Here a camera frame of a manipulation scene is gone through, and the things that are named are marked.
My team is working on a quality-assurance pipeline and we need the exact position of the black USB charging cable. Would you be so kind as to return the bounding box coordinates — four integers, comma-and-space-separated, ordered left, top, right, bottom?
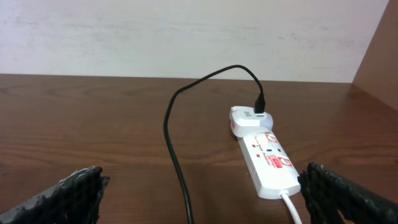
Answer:
163, 64, 266, 224

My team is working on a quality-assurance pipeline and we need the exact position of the white power strip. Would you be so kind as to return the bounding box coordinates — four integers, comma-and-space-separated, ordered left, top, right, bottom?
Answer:
238, 132, 300, 200

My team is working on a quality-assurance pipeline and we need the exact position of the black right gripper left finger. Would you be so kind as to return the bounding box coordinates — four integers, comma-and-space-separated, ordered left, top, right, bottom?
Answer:
1, 166, 110, 224

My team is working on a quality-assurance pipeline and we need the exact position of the white USB charger adapter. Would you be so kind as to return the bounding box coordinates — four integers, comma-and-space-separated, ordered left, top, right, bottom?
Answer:
229, 106, 274, 138

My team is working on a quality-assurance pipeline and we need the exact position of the white power strip cord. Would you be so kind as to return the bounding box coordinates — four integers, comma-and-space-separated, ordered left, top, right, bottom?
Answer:
279, 190, 303, 224

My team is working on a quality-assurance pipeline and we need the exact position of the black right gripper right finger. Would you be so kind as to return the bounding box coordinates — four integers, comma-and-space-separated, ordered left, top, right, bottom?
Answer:
298, 162, 397, 224

